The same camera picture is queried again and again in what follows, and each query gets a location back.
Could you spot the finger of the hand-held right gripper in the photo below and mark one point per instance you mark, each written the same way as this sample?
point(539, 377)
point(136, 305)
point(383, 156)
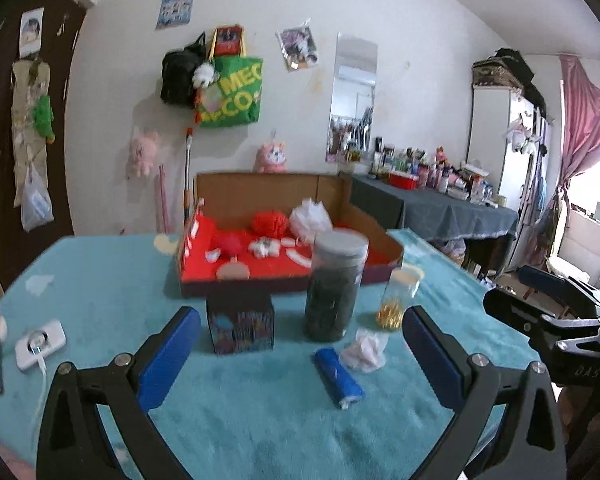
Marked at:
point(510, 307)
point(555, 282)

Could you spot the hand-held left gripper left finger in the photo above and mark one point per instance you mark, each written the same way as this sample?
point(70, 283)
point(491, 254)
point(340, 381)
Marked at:
point(167, 360)

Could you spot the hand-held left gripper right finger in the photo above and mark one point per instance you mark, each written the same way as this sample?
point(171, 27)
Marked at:
point(432, 360)

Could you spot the blue fabric roll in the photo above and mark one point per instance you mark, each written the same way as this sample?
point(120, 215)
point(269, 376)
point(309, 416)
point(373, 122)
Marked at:
point(337, 375)

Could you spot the round tan powder puff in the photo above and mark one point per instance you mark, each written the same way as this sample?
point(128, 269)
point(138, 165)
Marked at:
point(232, 271)

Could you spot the red plush toy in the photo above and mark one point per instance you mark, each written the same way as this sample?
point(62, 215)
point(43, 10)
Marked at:
point(230, 244)

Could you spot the small white plush toy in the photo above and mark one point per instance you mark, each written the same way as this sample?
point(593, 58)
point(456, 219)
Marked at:
point(263, 247)

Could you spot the cardboard box with red lining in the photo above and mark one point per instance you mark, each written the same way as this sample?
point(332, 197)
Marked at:
point(260, 190)

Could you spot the small glass jar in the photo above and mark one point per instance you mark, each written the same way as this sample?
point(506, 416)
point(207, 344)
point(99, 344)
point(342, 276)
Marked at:
point(397, 305)

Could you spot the white crumpled cloth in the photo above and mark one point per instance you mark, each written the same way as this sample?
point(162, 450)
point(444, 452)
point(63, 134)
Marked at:
point(365, 352)

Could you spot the colourful printed box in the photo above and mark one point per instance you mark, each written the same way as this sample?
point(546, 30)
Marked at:
point(240, 322)

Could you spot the side table with grey cloth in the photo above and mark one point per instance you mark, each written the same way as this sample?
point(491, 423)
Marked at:
point(440, 215)

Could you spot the tall jar with dark contents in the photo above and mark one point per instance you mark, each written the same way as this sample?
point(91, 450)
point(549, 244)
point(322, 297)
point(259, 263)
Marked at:
point(335, 285)

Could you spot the white power strip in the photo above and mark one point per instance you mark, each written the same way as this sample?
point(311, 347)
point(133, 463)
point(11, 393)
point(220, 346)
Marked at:
point(40, 345)

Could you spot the white wardrobe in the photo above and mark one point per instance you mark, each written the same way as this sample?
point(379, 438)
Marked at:
point(495, 145)

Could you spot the pink stick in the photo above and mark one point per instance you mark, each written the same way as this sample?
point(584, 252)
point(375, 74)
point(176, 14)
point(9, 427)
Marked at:
point(162, 200)

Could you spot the red plastic container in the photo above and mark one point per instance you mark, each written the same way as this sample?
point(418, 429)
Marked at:
point(404, 179)

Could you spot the pink curtain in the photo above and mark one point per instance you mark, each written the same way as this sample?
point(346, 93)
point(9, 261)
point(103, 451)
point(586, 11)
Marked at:
point(587, 115)

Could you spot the red yarn ball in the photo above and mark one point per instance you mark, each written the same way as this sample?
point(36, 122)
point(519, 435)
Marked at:
point(270, 222)

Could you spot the white mesh bath puff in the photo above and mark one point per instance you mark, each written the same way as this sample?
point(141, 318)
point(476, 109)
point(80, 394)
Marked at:
point(310, 217)

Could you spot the clear plastic bag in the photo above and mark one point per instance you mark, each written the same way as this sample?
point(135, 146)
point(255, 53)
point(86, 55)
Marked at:
point(36, 202)

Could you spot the dark patterned suitcase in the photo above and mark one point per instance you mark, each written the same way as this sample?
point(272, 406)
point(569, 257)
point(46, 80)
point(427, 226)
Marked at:
point(500, 70)

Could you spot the pink cat plush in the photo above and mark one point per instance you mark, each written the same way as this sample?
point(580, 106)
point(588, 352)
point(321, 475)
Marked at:
point(271, 157)

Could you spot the dark brown door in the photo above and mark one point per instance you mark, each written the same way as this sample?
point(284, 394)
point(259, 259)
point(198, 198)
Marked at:
point(0, 200)

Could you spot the green plush toy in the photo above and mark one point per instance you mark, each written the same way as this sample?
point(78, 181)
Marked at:
point(44, 117)

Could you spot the green tote bag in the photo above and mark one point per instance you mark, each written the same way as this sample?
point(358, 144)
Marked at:
point(232, 92)

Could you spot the black bag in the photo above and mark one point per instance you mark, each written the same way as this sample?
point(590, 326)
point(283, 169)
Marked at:
point(180, 77)

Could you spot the beige hanging organiser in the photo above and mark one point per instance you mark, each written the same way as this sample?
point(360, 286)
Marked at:
point(27, 90)

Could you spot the door photo print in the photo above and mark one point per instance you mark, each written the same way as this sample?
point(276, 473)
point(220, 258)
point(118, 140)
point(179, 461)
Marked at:
point(31, 32)

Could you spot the pink plush wall toy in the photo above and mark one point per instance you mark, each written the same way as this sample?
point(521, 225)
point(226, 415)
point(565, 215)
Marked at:
point(142, 152)

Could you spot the wall mirror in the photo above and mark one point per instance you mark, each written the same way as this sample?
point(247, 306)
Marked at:
point(352, 100)

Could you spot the red wall poster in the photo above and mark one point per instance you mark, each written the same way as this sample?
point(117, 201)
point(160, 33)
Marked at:
point(228, 40)

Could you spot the wall photo collage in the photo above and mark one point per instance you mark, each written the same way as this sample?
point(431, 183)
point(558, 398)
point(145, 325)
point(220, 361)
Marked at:
point(297, 47)

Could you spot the blue wall poster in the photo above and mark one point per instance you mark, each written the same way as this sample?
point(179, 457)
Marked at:
point(175, 8)

